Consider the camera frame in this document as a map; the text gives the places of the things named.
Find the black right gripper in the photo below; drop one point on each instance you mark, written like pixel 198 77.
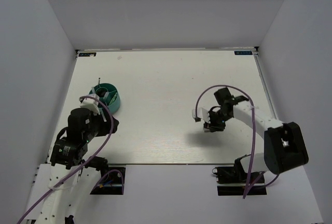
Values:
pixel 215 126

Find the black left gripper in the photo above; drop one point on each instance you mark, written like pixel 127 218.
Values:
pixel 106 124

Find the teal round divided organizer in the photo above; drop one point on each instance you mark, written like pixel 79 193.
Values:
pixel 111 91

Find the green black highlighter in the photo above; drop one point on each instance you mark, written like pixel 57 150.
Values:
pixel 101 93

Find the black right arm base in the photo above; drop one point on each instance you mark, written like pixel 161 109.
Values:
pixel 231 180

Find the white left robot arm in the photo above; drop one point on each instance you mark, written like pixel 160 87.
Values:
pixel 72 175

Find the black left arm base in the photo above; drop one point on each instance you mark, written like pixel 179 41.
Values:
pixel 112 177

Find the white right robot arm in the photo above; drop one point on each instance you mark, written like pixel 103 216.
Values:
pixel 284 146

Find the right corner label sticker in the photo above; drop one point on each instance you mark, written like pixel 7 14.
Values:
pixel 243 53

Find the corner label sticker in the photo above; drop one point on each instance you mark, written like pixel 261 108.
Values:
pixel 243 53
pixel 87 54

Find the left corner label sticker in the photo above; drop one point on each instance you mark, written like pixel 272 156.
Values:
pixel 87 54

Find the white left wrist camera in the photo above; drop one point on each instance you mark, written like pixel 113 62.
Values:
pixel 96 108

